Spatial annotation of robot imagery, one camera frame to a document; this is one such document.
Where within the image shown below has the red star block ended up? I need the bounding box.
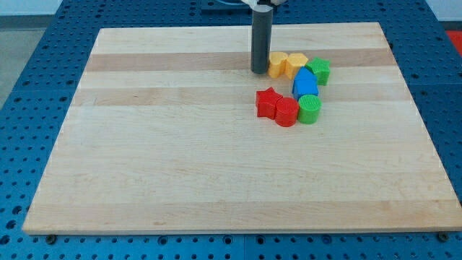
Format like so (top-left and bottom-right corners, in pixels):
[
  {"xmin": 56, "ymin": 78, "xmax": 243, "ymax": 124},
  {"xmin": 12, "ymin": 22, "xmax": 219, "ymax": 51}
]
[{"xmin": 256, "ymin": 87, "xmax": 283, "ymax": 119}]

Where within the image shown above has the green star block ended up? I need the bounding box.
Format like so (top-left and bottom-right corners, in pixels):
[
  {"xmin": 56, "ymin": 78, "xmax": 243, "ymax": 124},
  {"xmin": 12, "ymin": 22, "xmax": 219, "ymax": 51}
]
[{"xmin": 305, "ymin": 57, "xmax": 331, "ymax": 86}]

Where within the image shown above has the red cylinder block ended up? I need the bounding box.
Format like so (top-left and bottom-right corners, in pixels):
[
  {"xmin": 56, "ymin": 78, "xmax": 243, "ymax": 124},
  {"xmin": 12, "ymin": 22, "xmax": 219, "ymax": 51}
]
[{"xmin": 274, "ymin": 97, "xmax": 299, "ymax": 127}]

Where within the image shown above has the light wooden board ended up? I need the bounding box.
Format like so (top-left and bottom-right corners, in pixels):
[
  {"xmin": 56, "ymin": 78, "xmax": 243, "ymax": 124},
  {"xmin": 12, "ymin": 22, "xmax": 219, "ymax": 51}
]
[{"xmin": 22, "ymin": 22, "xmax": 461, "ymax": 235}]

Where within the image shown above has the yellow heart block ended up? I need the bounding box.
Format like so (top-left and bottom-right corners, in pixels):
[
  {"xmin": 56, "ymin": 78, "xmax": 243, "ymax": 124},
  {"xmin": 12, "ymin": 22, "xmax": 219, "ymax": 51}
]
[{"xmin": 267, "ymin": 52, "xmax": 288, "ymax": 78}]

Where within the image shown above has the green cylinder block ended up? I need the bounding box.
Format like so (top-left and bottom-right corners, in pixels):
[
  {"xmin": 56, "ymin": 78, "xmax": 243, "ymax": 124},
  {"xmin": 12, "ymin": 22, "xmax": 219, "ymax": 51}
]
[{"xmin": 297, "ymin": 95, "xmax": 322, "ymax": 124}]

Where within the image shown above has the blue house-shaped block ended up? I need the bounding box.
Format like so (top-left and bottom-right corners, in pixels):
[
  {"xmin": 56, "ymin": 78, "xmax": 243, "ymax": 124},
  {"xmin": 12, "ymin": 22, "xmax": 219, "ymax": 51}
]
[{"xmin": 292, "ymin": 67, "xmax": 319, "ymax": 100}]

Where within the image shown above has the yellow hexagon block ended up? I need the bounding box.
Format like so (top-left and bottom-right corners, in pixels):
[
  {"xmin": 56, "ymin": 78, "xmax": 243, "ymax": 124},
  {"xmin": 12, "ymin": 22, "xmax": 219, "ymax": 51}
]
[{"xmin": 284, "ymin": 53, "xmax": 308, "ymax": 79}]

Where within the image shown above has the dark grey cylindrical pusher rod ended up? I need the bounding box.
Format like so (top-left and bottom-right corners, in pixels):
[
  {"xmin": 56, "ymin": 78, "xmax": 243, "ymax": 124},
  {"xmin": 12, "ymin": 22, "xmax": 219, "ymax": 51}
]
[{"xmin": 250, "ymin": 4, "xmax": 273, "ymax": 74}]

